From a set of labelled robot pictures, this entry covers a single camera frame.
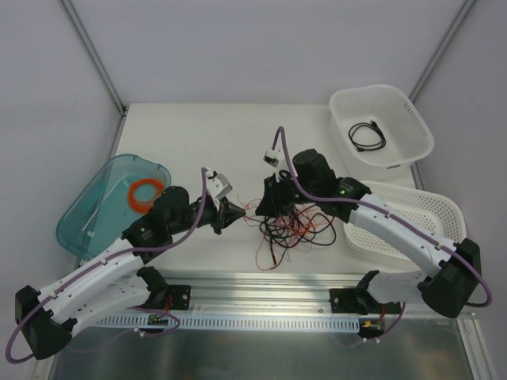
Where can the right frame post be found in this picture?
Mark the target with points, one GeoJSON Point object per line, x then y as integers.
{"type": "Point", "coordinates": [436, 58]}

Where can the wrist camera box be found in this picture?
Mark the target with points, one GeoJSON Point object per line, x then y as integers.
{"type": "Point", "coordinates": [218, 186]}
{"type": "Point", "coordinates": [276, 158]}

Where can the perforated white plastic basket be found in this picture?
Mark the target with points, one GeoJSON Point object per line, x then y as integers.
{"type": "Point", "coordinates": [432, 211]}

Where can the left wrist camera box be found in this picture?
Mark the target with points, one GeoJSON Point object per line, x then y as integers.
{"type": "Point", "coordinates": [218, 186]}

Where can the frame post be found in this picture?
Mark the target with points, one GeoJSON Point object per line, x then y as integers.
{"type": "Point", "coordinates": [92, 53]}
{"type": "Point", "coordinates": [436, 58]}

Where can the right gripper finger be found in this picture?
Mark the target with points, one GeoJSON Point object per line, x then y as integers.
{"type": "Point", "coordinates": [285, 207]}
{"type": "Point", "coordinates": [267, 206]}

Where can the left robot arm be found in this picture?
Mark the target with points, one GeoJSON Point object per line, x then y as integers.
{"type": "Point", "coordinates": [121, 277]}

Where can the left frame post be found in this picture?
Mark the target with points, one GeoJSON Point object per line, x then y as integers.
{"type": "Point", "coordinates": [92, 53]}

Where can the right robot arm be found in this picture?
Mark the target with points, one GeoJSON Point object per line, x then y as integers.
{"type": "Point", "coordinates": [447, 272]}

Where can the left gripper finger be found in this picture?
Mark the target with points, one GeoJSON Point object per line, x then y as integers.
{"type": "Point", "coordinates": [231, 210]}
{"type": "Point", "coordinates": [226, 220]}

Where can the white slotted cable duct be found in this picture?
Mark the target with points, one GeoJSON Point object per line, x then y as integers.
{"type": "Point", "coordinates": [233, 323]}

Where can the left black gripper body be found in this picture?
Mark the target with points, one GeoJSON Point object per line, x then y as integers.
{"type": "Point", "coordinates": [218, 215]}

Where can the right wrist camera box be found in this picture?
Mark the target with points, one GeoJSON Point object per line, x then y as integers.
{"type": "Point", "coordinates": [276, 158]}

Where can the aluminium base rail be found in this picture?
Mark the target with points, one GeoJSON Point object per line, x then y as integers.
{"type": "Point", "coordinates": [262, 293]}

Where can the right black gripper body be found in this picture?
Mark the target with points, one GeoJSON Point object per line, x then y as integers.
{"type": "Point", "coordinates": [275, 196]}

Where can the teal transparent plastic tray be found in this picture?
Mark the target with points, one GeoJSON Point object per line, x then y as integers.
{"type": "Point", "coordinates": [109, 203]}

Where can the deep white plastic tub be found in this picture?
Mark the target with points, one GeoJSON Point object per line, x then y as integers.
{"type": "Point", "coordinates": [378, 132]}

